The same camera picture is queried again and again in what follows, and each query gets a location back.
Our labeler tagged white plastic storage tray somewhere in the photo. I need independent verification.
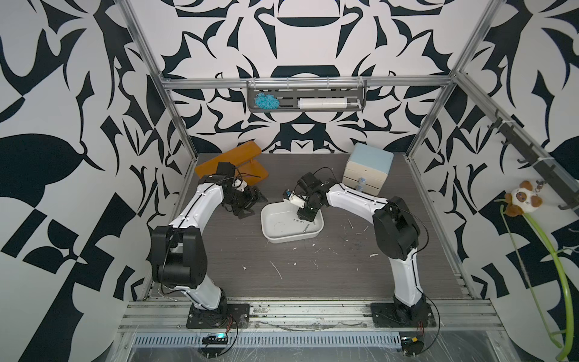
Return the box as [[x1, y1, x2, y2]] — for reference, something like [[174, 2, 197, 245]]
[[261, 202, 324, 244]]

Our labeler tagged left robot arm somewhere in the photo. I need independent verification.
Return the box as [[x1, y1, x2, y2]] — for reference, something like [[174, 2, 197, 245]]
[[151, 162, 266, 326]]

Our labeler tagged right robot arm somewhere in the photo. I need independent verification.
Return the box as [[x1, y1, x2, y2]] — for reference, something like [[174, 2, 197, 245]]
[[283, 173, 428, 322]]

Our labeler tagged blue white drawer box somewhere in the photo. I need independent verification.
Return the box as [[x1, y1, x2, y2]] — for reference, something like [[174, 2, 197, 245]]
[[342, 143, 394, 196]]

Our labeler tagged orange wooden shelf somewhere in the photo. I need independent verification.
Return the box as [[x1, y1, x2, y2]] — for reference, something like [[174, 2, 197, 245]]
[[195, 141, 269, 186]]

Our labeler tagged white roll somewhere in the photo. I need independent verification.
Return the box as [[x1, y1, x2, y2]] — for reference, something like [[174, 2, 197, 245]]
[[298, 98, 348, 110]]

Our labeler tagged teal scrunchie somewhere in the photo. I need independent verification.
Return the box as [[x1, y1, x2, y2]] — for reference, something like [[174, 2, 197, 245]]
[[254, 93, 280, 110]]

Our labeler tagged small controller board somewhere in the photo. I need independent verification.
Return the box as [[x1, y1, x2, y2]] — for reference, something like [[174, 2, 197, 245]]
[[201, 333, 229, 346]]

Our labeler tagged plush toy animal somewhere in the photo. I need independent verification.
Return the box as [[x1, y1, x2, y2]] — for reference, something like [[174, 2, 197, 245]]
[[505, 180, 543, 217]]

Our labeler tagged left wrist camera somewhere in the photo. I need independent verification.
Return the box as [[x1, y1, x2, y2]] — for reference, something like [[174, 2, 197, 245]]
[[232, 179, 247, 192]]

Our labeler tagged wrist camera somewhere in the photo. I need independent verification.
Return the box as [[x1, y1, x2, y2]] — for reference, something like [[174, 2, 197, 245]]
[[232, 179, 247, 192], [283, 189, 305, 208]]

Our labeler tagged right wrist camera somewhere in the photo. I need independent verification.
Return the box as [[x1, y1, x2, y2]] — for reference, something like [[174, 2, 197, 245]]
[[283, 189, 305, 208]]

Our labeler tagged grey wall rack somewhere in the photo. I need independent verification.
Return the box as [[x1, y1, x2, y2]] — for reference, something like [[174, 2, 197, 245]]
[[246, 78, 367, 113]]

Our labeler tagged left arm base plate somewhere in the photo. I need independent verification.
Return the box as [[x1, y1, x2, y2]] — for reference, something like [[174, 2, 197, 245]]
[[185, 303, 250, 330]]

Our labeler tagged white perforated cable duct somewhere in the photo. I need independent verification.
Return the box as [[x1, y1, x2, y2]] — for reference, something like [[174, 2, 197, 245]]
[[134, 331, 401, 350]]

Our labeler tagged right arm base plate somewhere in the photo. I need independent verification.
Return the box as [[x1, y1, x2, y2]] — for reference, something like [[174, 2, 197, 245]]
[[370, 301, 437, 328]]

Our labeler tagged black hook rail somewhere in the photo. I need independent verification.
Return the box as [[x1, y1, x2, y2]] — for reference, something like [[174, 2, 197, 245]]
[[489, 109, 578, 215]]

